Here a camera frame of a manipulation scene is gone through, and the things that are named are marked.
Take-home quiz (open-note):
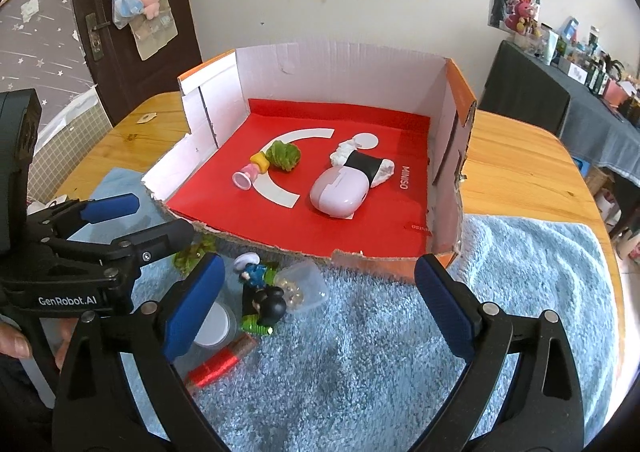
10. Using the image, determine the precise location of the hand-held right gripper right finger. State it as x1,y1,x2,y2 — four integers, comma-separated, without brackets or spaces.
414,253,586,452

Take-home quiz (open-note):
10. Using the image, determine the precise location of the small pink and yellow figurine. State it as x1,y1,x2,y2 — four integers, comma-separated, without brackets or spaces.
232,152,271,190

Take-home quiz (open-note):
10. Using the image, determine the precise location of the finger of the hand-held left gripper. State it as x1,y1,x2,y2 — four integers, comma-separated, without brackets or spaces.
47,219,196,283
27,193,140,244

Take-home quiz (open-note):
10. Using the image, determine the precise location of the person's left hand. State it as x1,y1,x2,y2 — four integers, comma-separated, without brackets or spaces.
0,319,78,370

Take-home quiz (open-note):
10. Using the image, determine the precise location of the clear plastic box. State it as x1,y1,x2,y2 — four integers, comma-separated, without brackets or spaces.
274,259,329,315

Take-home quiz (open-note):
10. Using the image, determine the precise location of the white round tin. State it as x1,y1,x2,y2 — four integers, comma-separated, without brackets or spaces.
192,302,238,348

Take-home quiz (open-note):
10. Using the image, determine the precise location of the dark brown door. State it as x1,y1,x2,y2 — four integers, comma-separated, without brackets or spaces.
67,0,203,125

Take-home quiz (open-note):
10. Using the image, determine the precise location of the black and white rice ball toy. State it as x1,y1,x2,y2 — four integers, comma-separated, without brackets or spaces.
330,134,396,189

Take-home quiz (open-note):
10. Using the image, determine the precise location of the white hand fan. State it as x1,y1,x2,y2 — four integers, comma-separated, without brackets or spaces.
27,196,76,218

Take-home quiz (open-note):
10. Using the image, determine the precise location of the metal door handle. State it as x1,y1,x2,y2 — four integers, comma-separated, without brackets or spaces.
85,12,111,62

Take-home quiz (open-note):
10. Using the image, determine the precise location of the blue fluffy towel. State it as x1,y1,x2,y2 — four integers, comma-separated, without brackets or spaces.
65,167,618,452

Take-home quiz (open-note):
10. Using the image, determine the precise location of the side table with dark cloth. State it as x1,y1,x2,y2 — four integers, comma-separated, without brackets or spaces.
500,39,640,178

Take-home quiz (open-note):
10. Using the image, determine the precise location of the row of bottles and boxes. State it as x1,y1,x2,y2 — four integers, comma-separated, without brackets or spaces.
537,17,640,128

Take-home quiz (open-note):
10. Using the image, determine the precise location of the pale blue plastic bag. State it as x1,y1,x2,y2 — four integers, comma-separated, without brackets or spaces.
111,0,143,30

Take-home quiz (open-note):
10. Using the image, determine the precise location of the pink rabbit plush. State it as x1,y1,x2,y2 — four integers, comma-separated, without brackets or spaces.
504,0,541,35

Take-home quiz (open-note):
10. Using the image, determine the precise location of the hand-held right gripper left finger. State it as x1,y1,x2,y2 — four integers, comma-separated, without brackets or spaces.
50,252,236,452

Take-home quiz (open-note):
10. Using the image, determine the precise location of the red thread spool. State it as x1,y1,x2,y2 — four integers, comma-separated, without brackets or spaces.
186,334,260,389

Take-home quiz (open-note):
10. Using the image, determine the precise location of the black-haired figurine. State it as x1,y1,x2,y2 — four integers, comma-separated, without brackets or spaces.
248,284,288,328

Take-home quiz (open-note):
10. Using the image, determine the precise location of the green leafy toy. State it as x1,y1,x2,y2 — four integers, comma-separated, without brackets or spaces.
172,237,218,278
263,141,302,174

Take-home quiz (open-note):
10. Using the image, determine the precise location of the black package with green foil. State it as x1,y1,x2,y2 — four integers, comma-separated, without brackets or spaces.
241,266,281,337

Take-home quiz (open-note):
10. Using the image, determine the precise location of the orange cardboard box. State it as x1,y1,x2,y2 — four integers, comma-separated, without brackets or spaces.
141,41,478,285

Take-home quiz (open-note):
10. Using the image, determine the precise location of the blue-cap figurine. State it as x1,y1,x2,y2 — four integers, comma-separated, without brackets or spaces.
234,253,268,289

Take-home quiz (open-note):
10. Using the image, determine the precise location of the pink oval case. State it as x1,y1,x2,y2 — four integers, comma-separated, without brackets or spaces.
309,167,372,220

